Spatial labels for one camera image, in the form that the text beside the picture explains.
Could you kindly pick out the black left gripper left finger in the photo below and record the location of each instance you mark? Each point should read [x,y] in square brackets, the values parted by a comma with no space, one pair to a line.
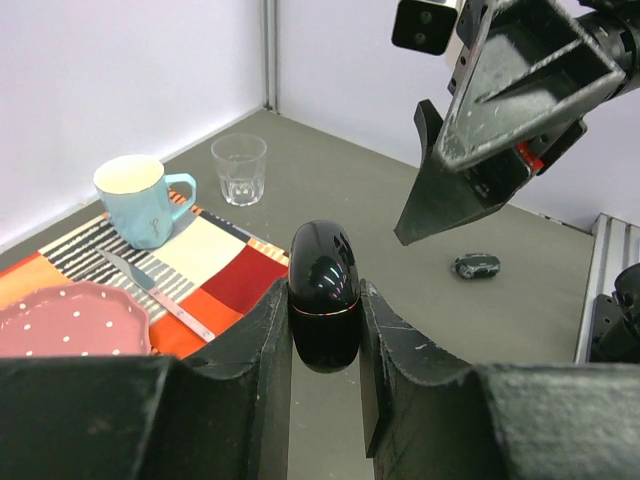
[221,413]

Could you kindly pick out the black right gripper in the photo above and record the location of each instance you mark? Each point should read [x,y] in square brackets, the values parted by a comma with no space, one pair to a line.
[526,73]

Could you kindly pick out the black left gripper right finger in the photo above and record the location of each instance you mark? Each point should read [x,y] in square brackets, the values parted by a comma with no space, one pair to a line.
[427,414]

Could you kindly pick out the glossy black charging case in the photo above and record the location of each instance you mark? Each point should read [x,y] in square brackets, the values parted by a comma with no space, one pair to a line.
[324,296]

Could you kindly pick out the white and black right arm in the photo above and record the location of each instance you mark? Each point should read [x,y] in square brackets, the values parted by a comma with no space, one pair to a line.
[615,26]

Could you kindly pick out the black marbled earbud case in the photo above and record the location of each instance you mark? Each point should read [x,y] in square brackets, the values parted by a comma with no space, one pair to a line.
[475,266]

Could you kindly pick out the colourful patchwork placemat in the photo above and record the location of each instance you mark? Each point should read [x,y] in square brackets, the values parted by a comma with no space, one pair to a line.
[211,268]

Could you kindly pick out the pink dotted plate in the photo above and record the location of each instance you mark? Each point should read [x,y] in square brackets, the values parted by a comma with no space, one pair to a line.
[76,319]

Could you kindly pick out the light blue mug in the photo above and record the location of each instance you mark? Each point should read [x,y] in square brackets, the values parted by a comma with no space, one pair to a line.
[134,189]

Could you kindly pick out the clear drinking glass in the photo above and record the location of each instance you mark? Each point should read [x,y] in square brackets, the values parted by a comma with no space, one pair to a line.
[240,163]

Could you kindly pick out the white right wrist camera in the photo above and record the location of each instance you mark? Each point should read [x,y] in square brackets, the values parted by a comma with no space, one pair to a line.
[425,26]

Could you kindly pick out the knife with pink handle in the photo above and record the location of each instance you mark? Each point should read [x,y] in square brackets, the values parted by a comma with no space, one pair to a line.
[149,285]

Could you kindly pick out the aluminium frame rail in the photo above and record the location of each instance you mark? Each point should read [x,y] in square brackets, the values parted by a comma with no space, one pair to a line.
[615,248]

